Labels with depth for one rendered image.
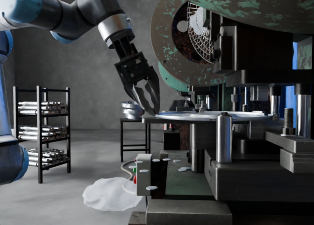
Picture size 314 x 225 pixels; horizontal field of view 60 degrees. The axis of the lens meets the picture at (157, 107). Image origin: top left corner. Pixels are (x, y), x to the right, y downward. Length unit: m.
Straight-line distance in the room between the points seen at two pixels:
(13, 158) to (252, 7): 0.81
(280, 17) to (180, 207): 0.33
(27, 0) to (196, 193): 0.50
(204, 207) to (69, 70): 7.49
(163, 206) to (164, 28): 1.72
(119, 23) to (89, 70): 7.04
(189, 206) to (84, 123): 7.29
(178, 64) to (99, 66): 5.70
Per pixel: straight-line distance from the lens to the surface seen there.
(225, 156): 0.53
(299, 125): 0.68
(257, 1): 0.36
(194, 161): 0.68
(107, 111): 7.53
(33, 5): 0.64
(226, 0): 0.38
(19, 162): 0.98
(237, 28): 0.67
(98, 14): 0.68
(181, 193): 0.55
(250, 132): 0.66
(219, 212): 0.48
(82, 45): 7.84
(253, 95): 0.72
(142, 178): 0.95
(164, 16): 2.12
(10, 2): 0.65
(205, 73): 2.04
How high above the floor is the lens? 0.83
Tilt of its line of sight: 2 degrees down
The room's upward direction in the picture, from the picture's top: straight up
